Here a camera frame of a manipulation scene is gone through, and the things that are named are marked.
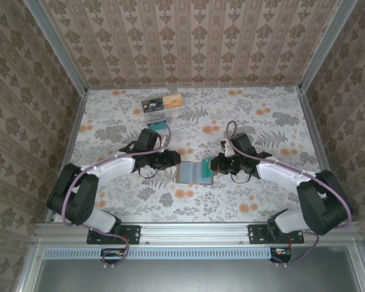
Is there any teal card with print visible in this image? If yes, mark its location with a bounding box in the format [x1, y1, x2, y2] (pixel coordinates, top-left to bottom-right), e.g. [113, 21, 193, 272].
[201, 157, 214, 179]

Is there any grey folding card holder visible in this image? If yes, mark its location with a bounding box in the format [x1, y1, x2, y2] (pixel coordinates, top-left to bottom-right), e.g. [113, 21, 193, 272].
[175, 161, 215, 186]

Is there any clear acrylic organizer box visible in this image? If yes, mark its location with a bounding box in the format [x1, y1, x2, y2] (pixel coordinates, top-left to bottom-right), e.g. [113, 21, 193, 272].
[141, 94, 189, 132]

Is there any orange card with print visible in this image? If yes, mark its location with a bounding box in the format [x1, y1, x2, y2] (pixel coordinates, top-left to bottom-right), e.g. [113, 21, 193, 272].
[162, 94, 185, 110]

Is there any grey metal sheet panel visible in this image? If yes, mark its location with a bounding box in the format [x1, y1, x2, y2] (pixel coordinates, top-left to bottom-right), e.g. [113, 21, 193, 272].
[33, 258, 363, 292]

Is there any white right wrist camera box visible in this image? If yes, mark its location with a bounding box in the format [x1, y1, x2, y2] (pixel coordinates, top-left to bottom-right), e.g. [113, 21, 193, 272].
[220, 139, 235, 156]

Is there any thin black right gripper cable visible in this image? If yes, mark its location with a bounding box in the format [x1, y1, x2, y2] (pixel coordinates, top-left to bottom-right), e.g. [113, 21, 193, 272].
[231, 172, 250, 184]

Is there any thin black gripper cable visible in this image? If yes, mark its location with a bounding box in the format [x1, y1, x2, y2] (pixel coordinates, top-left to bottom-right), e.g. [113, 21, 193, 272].
[231, 172, 250, 184]
[138, 166, 159, 179]

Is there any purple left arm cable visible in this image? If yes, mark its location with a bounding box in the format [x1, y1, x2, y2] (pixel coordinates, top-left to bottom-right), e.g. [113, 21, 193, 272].
[61, 123, 172, 270]

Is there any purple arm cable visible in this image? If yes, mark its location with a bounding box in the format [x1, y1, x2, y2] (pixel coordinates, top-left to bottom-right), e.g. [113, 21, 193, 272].
[61, 123, 172, 270]
[225, 120, 353, 268]

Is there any thin black left gripper cable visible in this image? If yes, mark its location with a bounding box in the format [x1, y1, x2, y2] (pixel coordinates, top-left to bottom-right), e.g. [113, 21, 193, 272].
[138, 166, 159, 179]

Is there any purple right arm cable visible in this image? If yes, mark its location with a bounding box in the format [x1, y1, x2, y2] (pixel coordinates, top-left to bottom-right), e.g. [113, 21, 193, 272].
[225, 120, 353, 268]

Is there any aluminium mounting rail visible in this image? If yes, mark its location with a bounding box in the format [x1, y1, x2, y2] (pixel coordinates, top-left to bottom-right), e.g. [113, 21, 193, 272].
[33, 221, 360, 246]

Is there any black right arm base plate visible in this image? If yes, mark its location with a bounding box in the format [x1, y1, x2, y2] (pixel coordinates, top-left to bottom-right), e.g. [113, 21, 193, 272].
[248, 224, 305, 245]

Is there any aluminium table side rail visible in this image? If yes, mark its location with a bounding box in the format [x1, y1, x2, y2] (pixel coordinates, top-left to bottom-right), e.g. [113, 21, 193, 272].
[45, 89, 88, 223]
[296, 86, 347, 221]

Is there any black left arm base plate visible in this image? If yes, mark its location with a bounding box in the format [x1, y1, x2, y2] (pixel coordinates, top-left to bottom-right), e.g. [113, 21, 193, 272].
[86, 224, 141, 245]

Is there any grey slotted cable duct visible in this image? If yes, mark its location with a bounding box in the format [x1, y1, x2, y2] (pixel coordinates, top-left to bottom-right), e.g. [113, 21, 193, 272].
[44, 246, 270, 260]

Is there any black controller board with wires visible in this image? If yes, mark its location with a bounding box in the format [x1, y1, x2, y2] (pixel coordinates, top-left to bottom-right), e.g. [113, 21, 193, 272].
[269, 246, 293, 264]
[100, 248, 129, 265]

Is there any aluminium frame post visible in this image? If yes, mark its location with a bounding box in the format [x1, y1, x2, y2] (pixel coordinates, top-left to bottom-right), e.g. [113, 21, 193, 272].
[299, 0, 358, 92]
[23, 0, 88, 95]

